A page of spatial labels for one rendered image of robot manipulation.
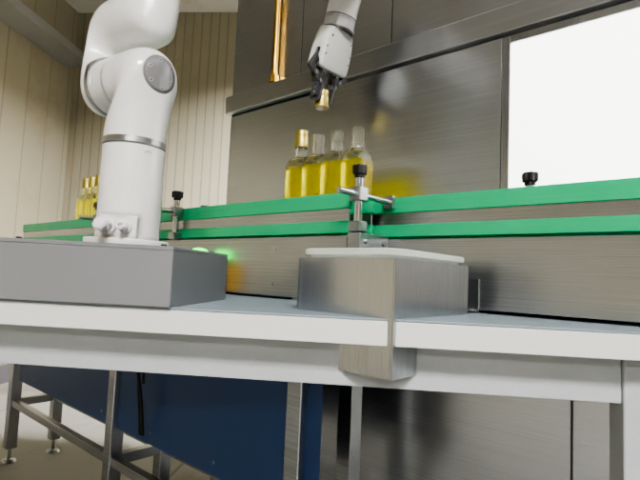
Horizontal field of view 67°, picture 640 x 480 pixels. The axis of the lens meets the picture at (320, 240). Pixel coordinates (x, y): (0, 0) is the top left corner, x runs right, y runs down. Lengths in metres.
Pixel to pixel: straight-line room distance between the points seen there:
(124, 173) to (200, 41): 3.49
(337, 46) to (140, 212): 0.67
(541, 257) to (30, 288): 0.75
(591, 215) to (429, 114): 0.49
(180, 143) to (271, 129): 2.47
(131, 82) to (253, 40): 0.99
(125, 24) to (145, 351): 0.51
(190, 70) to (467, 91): 3.22
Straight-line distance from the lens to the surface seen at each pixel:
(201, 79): 4.12
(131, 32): 0.89
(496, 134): 1.11
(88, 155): 4.31
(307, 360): 0.69
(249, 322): 0.66
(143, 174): 0.79
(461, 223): 0.92
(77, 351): 0.80
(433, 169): 1.15
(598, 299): 0.83
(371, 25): 1.43
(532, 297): 0.85
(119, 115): 0.81
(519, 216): 0.89
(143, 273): 0.69
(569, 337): 0.69
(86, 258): 0.73
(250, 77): 1.72
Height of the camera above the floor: 0.80
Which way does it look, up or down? 4 degrees up
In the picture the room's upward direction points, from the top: 3 degrees clockwise
